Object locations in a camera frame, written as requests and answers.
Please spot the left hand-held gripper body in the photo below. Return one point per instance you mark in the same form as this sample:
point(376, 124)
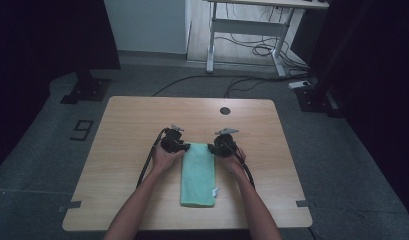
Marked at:
point(172, 141)

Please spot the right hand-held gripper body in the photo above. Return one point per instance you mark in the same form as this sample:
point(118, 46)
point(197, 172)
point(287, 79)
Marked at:
point(225, 146)

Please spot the green fleece towel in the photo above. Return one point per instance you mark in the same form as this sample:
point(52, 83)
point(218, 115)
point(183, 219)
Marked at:
point(197, 173)

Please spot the person's right hand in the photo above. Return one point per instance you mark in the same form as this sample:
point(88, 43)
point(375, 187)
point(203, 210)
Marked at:
point(233, 163)

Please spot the person's left hand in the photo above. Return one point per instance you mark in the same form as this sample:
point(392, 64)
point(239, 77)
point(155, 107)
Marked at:
point(165, 161)

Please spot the black tape floor marking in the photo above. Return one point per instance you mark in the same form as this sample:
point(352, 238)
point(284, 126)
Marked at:
point(82, 130)

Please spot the white power strip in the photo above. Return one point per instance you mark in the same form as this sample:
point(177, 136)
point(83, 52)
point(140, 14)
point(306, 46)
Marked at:
point(298, 84)

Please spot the grey tape strip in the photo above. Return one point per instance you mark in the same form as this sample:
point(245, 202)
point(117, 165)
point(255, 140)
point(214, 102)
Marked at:
point(304, 203)
point(72, 205)

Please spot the dark curtain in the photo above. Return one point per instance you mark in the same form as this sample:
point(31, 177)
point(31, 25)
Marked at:
point(42, 50)
point(375, 66)

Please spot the black stand base plate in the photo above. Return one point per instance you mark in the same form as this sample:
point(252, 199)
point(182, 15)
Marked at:
point(317, 100)
point(88, 90)

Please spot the white metal-frame desk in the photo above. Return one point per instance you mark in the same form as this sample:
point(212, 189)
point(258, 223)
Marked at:
point(248, 26)

